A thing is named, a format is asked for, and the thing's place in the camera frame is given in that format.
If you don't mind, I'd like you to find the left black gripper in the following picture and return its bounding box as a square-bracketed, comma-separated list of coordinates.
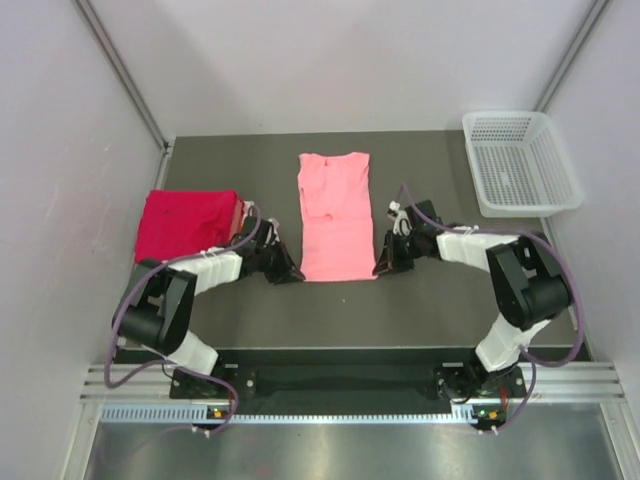
[255, 237, 304, 285]

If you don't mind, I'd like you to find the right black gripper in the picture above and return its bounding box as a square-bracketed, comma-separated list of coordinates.
[373, 229, 423, 276]

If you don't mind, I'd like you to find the light pink t-shirt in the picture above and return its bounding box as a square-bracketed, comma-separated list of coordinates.
[297, 152, 376, 282]

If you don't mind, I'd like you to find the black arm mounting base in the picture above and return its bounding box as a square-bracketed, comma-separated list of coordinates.
[169, 344, 526, 406]

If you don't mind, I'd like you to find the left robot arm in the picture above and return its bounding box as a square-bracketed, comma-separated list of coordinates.
[104, 216, 305, 398]

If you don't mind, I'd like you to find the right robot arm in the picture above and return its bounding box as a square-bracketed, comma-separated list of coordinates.
[373, 200, 573, 400]

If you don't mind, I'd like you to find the folded white t-shirt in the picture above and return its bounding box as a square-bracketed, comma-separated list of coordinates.
[242, 201, 256, 221]

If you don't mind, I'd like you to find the folded magenta t-shirt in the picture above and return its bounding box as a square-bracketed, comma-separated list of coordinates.
[134, 189, 244, 263]

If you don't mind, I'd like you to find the white perforated plastic basket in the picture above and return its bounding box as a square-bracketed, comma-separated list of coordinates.
[462, 111, 584, 218]

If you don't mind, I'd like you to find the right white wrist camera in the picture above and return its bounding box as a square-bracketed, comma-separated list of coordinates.
[387, 201, 412, 237]

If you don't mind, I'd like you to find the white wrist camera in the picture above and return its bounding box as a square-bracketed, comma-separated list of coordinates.
[268, 218, 280, 236]
[387, 201, 412, 237]

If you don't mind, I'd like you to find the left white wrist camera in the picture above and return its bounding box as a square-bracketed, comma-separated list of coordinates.
[268, 218, 280, 236]

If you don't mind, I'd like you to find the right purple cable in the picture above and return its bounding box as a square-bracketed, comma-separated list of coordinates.
[397, 183, 587, 435]

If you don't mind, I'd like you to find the grey slotted cable duct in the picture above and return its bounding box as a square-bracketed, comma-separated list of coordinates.
[100, 404, 500, 426]

